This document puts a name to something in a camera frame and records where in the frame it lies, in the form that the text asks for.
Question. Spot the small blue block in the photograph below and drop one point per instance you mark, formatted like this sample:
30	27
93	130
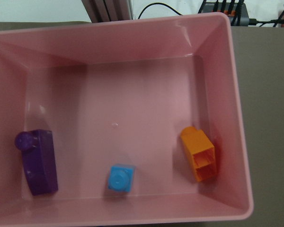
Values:
121	177

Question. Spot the orange block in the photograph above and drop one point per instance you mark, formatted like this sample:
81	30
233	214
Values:
200	153

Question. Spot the purple block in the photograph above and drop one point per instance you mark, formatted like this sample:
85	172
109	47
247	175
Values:
38	159

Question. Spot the pink plastic box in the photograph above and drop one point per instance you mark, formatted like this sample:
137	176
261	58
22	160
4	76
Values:
121	93

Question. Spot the aluminium frame post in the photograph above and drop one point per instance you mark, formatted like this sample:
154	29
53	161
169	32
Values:
108	10

